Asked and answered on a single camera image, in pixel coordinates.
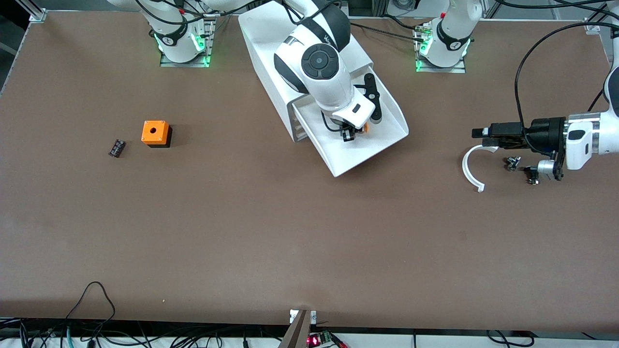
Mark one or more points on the black switch component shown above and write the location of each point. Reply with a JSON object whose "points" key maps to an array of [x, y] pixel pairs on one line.
{"points": [[532, 175]]}

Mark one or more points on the aluminium profile bar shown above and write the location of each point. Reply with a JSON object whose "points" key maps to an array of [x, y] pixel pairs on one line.
{"points": [[300, 331]]}

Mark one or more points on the circuit board with red light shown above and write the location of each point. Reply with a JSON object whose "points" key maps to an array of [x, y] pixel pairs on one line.
{"points": [[314, 340]]}

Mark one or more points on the orange box with hole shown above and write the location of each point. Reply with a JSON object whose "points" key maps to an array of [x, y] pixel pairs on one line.
{"points": [[154, 131]]}

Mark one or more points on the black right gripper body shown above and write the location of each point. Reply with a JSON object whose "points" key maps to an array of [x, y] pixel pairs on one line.
{"points": [[347, 131]]}

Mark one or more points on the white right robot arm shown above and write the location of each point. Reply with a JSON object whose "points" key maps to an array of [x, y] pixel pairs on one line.
{"points": [[319, 60]]}

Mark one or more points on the white plastic drawer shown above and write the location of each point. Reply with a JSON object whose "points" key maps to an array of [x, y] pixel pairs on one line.
{"points": [[367, 154], [303, 135], [298, 118], [300, 127]]}

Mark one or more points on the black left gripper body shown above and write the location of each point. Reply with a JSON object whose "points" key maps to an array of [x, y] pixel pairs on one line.
{"points": [[547, 131]]}

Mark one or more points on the small black contact block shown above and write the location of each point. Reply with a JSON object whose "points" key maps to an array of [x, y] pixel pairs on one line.
{"points": [[116, 148]]}

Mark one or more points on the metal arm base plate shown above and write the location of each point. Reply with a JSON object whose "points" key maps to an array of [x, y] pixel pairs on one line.
{"points": [[440, 70], [167, 62]]}

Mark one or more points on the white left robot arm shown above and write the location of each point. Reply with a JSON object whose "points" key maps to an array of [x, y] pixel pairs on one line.
{"points": [[582, 140]]}

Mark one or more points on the metal tee fitting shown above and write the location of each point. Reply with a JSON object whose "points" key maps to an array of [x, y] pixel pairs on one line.
{"points": [[511, 164]]}

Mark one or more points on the yellow mushroom push button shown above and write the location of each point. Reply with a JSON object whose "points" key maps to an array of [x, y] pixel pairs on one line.
{"points": [[365, 128]]}

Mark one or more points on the aluminium frame corner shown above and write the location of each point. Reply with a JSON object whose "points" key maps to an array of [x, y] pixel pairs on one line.
{"points": [[34, 12]]}

